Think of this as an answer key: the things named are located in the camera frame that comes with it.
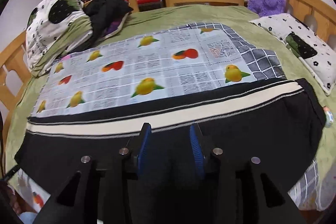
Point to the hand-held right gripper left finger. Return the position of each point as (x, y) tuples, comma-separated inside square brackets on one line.
[(143, 150)]

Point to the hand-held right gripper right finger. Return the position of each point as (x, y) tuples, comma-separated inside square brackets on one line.
[(195, 150)]

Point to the black pants with white stripe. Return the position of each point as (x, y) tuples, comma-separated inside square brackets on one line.
[(262, 119)]

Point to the fruit print cloth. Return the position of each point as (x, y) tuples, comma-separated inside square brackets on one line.
[(162, 66)]

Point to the grey checked sheet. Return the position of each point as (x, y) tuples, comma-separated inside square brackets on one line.
[(252, 56)]

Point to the small pink item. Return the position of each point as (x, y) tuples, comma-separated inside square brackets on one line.
[(66, 57)]

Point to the purple cloth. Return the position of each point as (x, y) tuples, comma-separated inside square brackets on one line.
[(114, 26)]

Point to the person's blue jeans leg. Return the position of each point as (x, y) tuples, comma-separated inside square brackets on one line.
[(27, 217)]

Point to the green blanket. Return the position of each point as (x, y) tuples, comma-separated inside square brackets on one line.
[(183, 14)]

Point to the small figurine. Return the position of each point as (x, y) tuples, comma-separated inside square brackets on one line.
[(329, 116)]

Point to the black jacket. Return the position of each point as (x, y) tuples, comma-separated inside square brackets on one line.
[(105, 8)]

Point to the folded white floral quilt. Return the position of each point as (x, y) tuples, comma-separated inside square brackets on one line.
[(47, 29)]

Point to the white floral pillow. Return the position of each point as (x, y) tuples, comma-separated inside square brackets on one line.
[(309, 37)]

